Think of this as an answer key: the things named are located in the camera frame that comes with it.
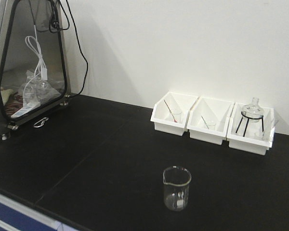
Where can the white left storage bin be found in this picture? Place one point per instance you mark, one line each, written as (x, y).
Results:
(161, 116)

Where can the white storage bin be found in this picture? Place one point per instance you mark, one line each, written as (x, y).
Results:
(209, 119)
(161, 116)
(254, 141)

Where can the red tipped glass rod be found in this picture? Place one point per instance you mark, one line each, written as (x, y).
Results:
(171, 113)

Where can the small beaker in left bin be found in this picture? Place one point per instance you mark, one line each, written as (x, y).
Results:
(177, 113)

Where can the small beaker in bin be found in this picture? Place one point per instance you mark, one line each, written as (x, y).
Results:
(212, 124)
(177, 113)

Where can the white middle storage bin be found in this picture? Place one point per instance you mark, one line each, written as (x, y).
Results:
(209, 119)

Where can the small beaker in middle bin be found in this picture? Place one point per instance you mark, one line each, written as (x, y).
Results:
(212, 124)

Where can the clear glass beaker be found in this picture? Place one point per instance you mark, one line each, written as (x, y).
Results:
(176, 180)

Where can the black tripod stand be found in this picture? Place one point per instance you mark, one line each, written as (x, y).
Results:
(246, 120)

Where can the white right storage bin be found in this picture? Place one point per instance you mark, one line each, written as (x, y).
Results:
(254, 141)

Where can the round-bottom glass flask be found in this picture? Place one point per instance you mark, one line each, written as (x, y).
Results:
(253, 111)

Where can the clear plastic bag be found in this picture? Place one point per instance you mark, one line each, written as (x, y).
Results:
(36, 90)

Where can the steel glass-door cabinet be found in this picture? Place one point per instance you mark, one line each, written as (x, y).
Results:
(31, 38)

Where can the blue cabinet drawer front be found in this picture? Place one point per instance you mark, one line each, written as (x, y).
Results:
(15, 216)

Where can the metal ring handle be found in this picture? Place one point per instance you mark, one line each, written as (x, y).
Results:
(41, 122)

